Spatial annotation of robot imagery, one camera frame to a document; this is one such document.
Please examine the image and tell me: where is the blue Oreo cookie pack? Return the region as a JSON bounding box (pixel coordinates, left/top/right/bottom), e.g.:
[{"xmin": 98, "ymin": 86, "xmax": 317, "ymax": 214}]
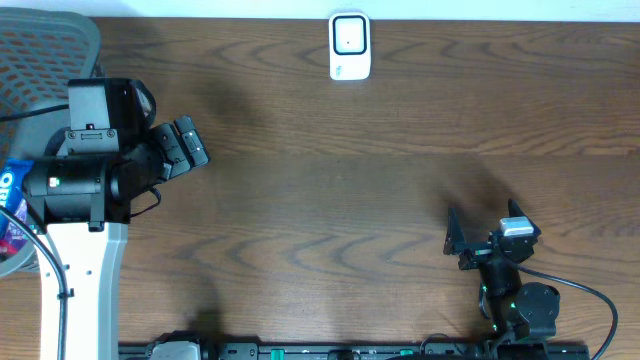
[{"xmin": 1, "ymin": 158, "xmax": 34, "ymax": 223}]

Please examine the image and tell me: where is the pink purple liners pack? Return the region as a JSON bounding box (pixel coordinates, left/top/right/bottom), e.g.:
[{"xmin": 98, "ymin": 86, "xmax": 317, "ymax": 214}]
[{"xmin": 0, "ymin": 200, "xmax": 28, "ymax": 260}]

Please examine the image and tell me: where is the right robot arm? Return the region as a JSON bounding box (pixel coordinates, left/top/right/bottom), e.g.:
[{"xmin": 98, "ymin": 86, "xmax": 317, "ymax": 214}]
[{"xmin": 443, "ymin": 199, "xmax": 560, "ymax": 360}]

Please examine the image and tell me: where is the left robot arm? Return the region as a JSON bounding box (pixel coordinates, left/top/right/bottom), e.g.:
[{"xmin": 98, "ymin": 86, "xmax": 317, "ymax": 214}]
[{"xmin": 23, "ymin": 115, "xmax": 210, "ymax": 359}]

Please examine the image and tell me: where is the white barcode scanner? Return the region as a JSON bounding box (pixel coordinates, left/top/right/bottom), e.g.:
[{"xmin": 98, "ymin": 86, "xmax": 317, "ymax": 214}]
[{"xmin": 328, "ymin": 12, "xmax": 372, "ymax": 81}]

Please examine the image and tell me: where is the grey plastic mesh basket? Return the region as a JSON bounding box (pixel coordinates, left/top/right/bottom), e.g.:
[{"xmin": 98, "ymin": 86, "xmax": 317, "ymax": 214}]
[{"xmin": 0, "ymin": 6, "xmax": 102, "ymax": 279}]

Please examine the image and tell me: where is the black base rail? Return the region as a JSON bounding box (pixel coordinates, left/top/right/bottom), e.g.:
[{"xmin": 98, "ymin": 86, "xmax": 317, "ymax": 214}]
[{"xmin": 118, "ymin": 341, "xmax": 592, "ymax": 360}]

